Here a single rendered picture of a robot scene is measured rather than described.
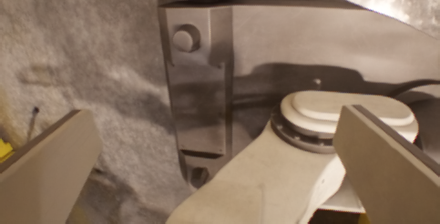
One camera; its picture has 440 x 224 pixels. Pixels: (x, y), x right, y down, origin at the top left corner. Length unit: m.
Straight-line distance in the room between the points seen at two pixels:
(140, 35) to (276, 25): 0.43
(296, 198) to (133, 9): 0.63
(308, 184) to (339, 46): 0.27
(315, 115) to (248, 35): 0.20
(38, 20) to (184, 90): 0.63
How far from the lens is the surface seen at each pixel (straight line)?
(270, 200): 0.28
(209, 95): 0.49
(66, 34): 0.91
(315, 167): 0.33
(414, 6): 0.71
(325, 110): 0.36
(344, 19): 0.47
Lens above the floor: 0.61
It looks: 59 degrees down
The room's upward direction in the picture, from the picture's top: 157 degrees counter-clockwise
